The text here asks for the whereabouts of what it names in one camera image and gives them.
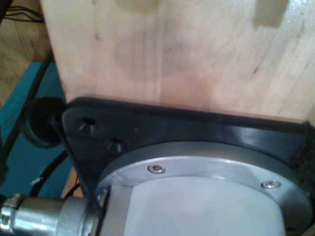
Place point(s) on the black round knob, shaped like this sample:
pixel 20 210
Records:
pixel 41 123

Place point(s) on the teal mat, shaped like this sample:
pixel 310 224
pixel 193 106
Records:
pixel 14 108

